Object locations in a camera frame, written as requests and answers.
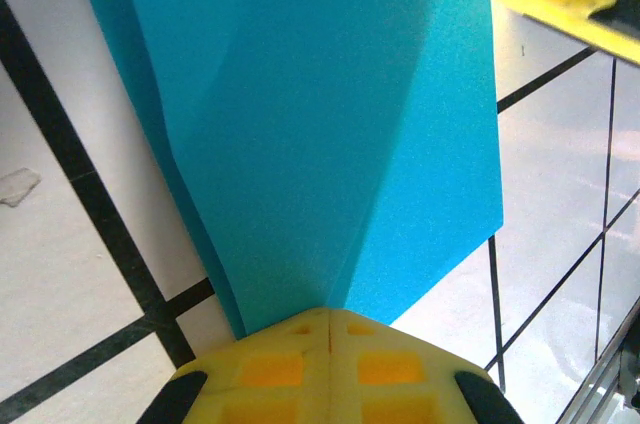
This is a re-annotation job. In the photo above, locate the aluminium mounting rail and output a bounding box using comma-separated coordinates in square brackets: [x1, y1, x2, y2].
[559, 293, 640, 424]

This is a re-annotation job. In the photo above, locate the white grid board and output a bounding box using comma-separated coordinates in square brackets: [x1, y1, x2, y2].
[0, 0, 640, 424]

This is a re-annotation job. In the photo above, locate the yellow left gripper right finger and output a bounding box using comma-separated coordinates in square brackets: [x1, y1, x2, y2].
[328, 307, 526, 424]

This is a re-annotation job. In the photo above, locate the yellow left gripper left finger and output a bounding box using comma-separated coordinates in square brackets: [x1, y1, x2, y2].
[134, 307, 332, 424]

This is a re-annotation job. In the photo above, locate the blue cloth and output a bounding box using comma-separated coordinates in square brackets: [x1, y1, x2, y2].
[64, 0, 504, 338]

